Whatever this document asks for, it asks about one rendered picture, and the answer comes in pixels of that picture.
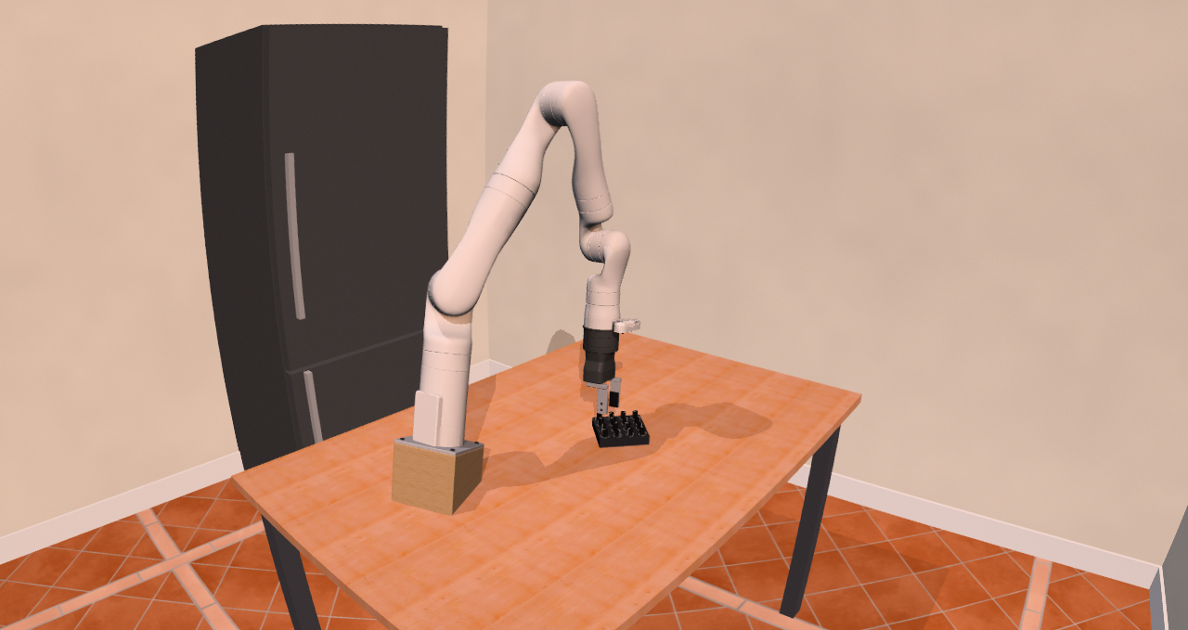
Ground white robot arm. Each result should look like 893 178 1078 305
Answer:
412 81 630 447

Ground black knob box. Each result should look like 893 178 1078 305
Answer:
592 410 650 448

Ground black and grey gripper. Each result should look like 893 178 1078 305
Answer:
583 303 640 415

